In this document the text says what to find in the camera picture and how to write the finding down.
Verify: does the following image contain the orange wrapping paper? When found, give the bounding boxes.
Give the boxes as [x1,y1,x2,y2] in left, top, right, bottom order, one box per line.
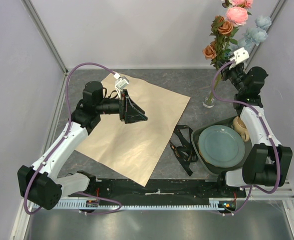
[76,76,190,186]

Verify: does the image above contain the pink peony flower stem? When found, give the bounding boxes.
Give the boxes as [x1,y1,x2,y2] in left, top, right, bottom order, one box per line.
[225,0,253,26]

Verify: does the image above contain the beige ceramic mug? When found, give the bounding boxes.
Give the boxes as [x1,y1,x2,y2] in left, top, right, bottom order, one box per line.
[232,116,250,142]

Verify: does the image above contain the cream white rose stem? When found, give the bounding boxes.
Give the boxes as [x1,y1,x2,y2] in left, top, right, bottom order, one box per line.
[222,0,232,8]

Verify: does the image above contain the grey slotted cable duct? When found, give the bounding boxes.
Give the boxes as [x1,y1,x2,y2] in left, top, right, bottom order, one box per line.
[56,198,237,211]

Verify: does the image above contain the right aluminium frame post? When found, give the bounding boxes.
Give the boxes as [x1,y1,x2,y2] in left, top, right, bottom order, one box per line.
[240,0,287,68]

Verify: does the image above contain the light blue flower stem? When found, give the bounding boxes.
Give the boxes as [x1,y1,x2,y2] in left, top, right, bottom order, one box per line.
[229,15,272,52]

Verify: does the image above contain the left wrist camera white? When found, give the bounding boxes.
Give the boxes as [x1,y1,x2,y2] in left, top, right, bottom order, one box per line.
[113,72,129,97]

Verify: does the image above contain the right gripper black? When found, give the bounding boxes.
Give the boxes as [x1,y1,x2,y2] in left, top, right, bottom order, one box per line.
[217,59,247,94]

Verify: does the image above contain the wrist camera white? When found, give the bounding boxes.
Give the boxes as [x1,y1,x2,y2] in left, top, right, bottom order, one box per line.
[229,47,249,69]
[113,72,129,97]

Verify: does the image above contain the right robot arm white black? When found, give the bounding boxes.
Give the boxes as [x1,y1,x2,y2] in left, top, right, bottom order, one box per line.
[216,61,292,197]

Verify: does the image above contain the blue-grey ceramic plate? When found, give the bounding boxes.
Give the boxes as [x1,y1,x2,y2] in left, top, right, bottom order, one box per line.
[198,125,245,168]

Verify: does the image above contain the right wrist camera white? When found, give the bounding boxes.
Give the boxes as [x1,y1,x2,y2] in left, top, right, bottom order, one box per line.
[229,47,249,69]

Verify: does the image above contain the orange rose flower stem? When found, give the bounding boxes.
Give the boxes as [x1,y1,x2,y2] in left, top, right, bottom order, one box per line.
[202,15,240,101]

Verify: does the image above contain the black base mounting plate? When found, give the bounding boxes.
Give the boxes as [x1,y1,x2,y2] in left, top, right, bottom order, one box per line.
[86,177,246,207]

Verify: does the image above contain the left aluminium frame post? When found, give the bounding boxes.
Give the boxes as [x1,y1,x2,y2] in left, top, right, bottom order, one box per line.
[20,0,70,75]

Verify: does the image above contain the aluminium frame post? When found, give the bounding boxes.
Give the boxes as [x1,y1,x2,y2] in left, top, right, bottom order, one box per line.
[20,0,70,75]
[240,0,287,68]

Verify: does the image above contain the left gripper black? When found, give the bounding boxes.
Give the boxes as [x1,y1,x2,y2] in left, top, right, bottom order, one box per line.
[96,89,148,124]

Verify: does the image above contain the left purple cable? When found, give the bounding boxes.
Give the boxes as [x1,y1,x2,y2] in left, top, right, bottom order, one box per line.
[23,62,124,216]

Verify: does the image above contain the black ribbon gold lettering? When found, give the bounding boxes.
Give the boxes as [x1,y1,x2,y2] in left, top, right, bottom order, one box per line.
[169,125,198,176]

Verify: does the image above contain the clear glass vase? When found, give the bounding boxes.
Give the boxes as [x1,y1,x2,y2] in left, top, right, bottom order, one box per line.
[202,96,215,109]

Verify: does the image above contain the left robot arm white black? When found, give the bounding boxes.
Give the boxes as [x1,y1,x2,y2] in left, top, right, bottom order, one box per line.
[18,77,148,215]

